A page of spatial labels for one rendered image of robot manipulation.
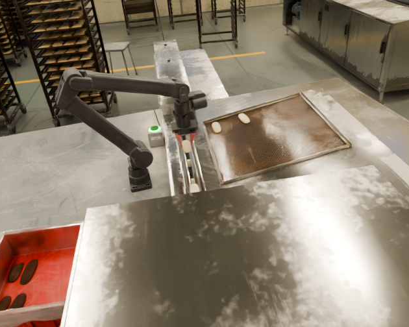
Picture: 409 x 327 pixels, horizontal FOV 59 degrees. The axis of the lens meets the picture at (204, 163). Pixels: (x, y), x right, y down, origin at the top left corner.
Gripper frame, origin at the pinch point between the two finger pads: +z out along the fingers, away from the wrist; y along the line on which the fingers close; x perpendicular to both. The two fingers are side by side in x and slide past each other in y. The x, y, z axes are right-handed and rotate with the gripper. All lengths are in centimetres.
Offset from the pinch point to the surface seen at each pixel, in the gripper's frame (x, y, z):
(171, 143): -14.1, 6.0, 6.9
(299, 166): 27.7, -38.3, -0.5
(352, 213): 92, -20, -37
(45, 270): 47, 51, 11
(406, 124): -9, -106, 11
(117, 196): 14.1, 30.2, 11.1
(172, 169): 6.5, 7.2, 6.9
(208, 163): -0.2, -8.4, 11.1
